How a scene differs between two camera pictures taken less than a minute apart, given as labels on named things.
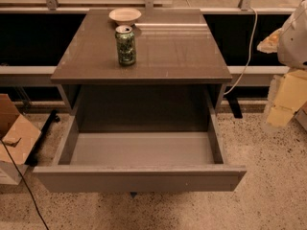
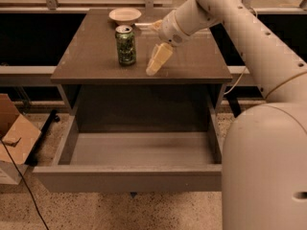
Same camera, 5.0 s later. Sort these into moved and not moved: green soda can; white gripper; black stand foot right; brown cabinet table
Moved: white gripper
Not moved: brown cabinet table; green soda can; black stand foot right
